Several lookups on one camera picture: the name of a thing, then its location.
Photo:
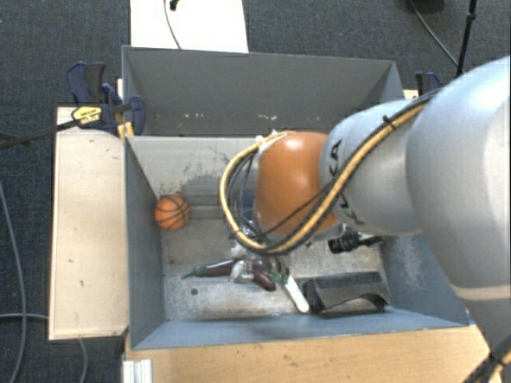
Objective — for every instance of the black cylinder on white bracket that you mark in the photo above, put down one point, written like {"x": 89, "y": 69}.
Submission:
{"x": 346, "y": 242}

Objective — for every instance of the orange toy basketball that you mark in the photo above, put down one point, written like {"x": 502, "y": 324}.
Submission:
{"x": 171, "y": 213}

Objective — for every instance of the pale wood board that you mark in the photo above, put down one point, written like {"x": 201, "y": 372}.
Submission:
{"x": 89, "y": 230}

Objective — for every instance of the grey metal bin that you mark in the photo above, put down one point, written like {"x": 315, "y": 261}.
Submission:
{"x": 207, "y": 94}

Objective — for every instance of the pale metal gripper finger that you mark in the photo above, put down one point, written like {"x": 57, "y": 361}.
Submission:
{"x": 241, "y": 273}

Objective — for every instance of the purple toy eggplant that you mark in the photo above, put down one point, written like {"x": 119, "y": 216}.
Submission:
{"x": 213, "y": 269}

